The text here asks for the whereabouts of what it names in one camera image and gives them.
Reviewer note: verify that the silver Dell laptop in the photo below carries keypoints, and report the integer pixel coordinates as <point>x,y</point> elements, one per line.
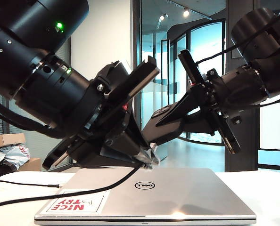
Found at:
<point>177,188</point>

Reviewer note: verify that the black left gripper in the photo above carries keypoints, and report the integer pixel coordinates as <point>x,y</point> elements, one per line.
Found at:
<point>107,97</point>

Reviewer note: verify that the dark crumpled bag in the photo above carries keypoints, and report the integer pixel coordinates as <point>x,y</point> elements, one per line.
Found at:
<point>3,168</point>

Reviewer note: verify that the frosted glass window panel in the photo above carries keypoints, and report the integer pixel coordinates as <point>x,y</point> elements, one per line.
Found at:
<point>274,127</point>

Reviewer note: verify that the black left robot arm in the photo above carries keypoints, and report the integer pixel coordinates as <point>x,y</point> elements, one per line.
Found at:
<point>36,58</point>

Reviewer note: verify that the grey plastic mailing bag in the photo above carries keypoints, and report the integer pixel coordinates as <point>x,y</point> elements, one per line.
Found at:
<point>15,153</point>

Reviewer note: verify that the black smartphone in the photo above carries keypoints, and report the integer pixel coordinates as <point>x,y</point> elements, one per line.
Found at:
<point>150,131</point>

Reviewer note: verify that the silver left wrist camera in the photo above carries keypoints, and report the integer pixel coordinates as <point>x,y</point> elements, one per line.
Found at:
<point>127,67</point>

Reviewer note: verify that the black framed glass door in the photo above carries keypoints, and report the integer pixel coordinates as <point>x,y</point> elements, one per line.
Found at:
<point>154,35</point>

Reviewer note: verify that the dark grey wall switch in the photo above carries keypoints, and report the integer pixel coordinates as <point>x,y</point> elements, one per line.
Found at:
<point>235,54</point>

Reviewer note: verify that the small flat brown cardboard box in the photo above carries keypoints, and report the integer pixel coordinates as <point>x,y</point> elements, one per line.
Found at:
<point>8,140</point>

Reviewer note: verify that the curved black framed glass partition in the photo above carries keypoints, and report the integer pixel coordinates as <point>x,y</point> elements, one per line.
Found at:
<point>206,40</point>

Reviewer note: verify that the brown red cardboard box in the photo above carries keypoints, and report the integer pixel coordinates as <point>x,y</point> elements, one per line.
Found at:
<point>32,164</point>

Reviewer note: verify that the round ceiling spotlight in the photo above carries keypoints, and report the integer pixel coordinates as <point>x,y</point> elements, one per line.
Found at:
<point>162,17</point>
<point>186,13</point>

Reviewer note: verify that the white red Nice Try sticker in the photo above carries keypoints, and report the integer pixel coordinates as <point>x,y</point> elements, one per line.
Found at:
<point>71,207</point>

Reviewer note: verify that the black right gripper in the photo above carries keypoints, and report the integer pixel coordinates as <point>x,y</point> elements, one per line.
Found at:
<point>239,90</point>

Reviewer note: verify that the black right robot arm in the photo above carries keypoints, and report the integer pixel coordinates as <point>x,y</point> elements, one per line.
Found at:
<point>255,33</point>

